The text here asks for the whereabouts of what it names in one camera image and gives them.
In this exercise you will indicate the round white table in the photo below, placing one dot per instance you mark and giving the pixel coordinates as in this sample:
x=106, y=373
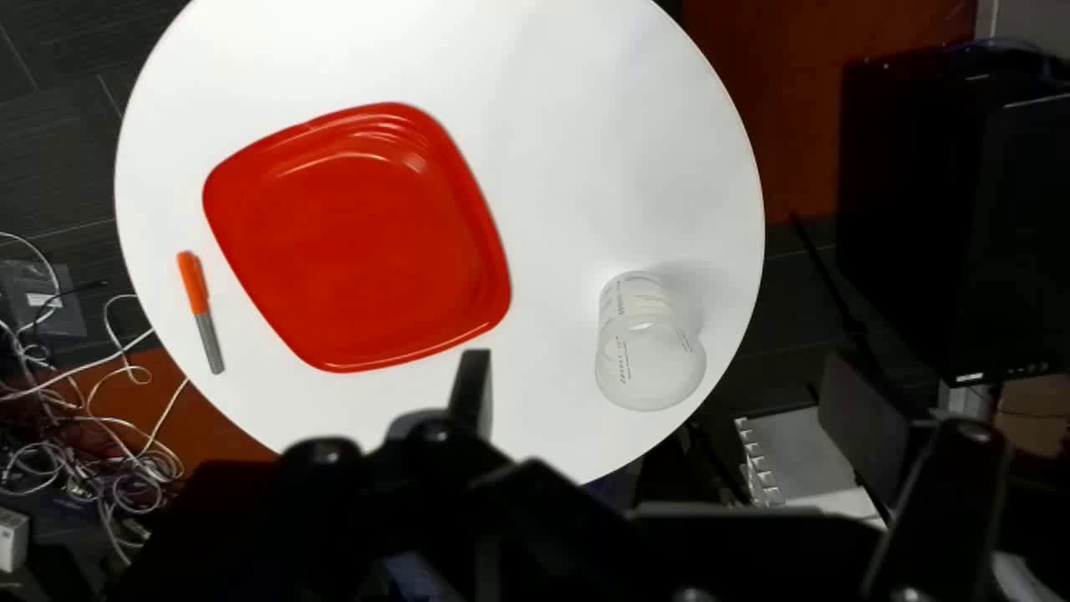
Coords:
x=580, y=136

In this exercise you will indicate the clear plastic cup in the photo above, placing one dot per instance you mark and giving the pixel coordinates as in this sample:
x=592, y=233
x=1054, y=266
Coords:
x=646, y=346

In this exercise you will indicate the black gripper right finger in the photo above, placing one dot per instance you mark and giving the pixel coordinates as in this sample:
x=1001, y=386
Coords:
x=941, y=504

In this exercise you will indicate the red square plate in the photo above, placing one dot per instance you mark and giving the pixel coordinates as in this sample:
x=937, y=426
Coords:
x=356, y=236

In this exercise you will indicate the orange and grey pen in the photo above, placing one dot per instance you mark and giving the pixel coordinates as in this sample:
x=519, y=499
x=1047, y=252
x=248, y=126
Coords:
x=199, y=301

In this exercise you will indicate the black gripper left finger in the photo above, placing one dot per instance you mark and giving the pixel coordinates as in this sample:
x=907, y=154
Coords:
x=472, y=391

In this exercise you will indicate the silver perforated case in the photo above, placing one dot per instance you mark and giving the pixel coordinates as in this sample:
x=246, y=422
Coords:
x=805, y=455

